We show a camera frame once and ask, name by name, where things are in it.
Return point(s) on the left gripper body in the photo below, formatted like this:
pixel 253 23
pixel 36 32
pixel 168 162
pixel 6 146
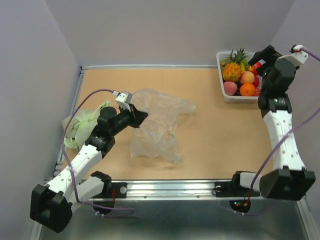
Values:
pixel 124 120

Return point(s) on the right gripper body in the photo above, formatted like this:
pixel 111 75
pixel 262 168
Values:
pixel 265 80

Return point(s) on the red apple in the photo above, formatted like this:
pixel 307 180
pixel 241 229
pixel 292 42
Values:
pixel 253 68
pixel 257 92
pixel 256 82

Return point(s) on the clear plastic fruit bag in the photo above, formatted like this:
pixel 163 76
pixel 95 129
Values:
pixel 156 135

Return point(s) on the yellow pink peach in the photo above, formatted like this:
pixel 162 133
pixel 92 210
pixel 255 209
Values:
pixel 247 78

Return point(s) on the orange fruit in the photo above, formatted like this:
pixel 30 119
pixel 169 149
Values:
pixel 247 90

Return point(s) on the small pineapple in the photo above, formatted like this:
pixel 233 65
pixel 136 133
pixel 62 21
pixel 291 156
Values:
pixel 236 65

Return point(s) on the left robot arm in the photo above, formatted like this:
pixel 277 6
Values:
pixel 53 204

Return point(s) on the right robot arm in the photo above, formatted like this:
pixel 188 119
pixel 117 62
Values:
pixel 283 174

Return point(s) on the green plastic bag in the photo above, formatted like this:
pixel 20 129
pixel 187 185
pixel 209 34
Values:
pixel 81 126

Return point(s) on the longan bunch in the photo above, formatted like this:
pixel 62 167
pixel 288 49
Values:
pixel 225 60

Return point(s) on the white plastic basket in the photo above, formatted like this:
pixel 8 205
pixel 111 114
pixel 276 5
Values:
pixel 231 98

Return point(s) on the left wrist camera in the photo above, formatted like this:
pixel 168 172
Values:
pixel 123 99

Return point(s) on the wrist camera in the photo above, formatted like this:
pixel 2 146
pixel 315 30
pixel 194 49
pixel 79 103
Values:
pixel 123 99
pixel 297 55

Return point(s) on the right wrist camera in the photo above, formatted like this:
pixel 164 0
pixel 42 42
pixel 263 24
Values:
pixel 297 55

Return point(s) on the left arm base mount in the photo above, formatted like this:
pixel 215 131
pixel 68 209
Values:
pixel 119 188

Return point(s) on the aluminium front rail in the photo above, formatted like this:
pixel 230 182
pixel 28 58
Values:
pixel 137 190

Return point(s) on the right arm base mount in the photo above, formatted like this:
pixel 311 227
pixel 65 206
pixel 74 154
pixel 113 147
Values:
pixel 230 189

